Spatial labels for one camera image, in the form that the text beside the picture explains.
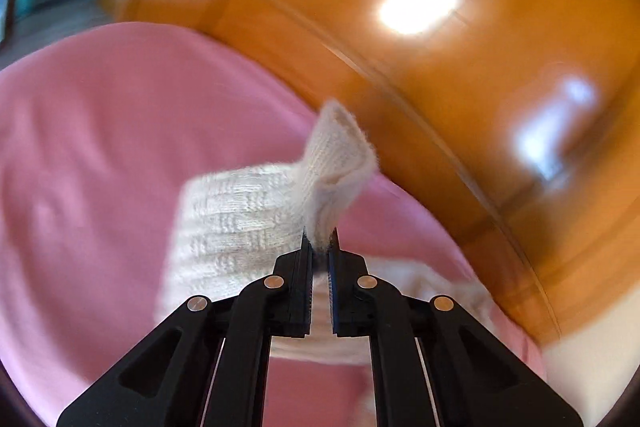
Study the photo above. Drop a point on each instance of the pink blanket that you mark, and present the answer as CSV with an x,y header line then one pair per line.
x,y
100,157

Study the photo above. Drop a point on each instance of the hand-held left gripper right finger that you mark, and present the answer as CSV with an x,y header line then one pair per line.
x,y
334,302

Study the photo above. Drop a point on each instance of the white knitted sweater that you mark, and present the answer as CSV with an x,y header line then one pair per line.
x,y
235,217

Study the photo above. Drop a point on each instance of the wooden wardrobe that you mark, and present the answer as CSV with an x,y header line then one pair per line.
x,y
450,107

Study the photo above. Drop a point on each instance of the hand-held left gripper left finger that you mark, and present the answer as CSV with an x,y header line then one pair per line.
x,y
301,302

